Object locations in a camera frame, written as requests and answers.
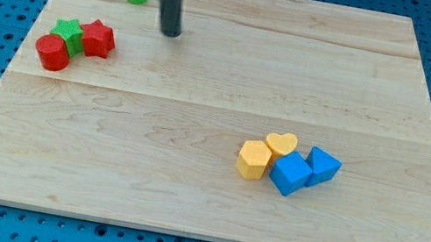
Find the red star block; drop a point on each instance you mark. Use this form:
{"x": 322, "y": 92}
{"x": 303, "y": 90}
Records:
{"x": 97, "y": 39}

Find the green star block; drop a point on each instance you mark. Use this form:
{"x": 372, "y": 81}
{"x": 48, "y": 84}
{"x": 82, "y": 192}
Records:
{"x": 71, "y": 33}

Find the yellow hexagon block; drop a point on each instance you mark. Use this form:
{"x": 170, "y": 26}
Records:
{"x": 253, "y": 158}

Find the light wooden board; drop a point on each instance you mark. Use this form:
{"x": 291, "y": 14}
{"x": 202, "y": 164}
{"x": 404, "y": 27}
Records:
{"x": 149, "y": 137}

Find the yellow heart block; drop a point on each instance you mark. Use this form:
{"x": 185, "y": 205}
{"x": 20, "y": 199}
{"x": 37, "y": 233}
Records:
{"x": 281, "y": 144}

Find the blue cube block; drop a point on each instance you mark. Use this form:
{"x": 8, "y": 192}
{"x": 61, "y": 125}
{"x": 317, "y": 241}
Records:
{"x": 290, "y": 173}

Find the blue triangle block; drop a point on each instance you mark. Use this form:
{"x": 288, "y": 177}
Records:
{"x": 323, "y": 165}

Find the red cylinder block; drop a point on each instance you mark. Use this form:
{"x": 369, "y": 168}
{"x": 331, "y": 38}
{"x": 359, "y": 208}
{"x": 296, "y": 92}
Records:
{"x": 52, "y": 52}

